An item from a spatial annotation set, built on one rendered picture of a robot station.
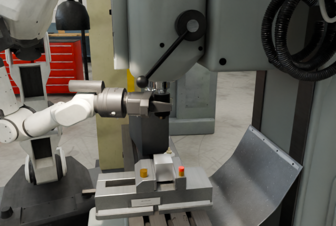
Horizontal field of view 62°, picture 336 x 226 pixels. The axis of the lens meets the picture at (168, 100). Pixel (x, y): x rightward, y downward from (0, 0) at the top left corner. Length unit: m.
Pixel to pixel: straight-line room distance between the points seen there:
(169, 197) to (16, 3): 0.74
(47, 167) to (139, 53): 1.03
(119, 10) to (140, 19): 0.09
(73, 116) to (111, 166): 2.05
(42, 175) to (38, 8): 0.90
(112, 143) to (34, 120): 1.86
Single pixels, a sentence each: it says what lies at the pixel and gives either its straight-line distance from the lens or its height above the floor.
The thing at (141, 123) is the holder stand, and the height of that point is 1.06.
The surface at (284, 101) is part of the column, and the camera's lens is 0.93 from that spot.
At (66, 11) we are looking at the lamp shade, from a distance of 0.65.
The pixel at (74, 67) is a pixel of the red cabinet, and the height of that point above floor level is 0.56.
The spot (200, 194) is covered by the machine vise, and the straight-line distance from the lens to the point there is 0.90.
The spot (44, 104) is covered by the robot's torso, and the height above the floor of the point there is 1.09.
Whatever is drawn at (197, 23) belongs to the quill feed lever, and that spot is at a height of 1.46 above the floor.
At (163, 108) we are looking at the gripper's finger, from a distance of 0.79.
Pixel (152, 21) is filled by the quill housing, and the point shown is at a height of 1.46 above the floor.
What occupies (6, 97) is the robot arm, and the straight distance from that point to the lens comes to 0.99.
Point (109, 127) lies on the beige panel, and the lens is 2.69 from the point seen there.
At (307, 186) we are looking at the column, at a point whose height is 1.02.
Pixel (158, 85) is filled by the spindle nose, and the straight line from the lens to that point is 0.78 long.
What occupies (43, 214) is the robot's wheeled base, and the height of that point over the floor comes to 0.59.
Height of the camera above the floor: 1.48
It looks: 17 degrees down
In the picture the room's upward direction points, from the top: straight up
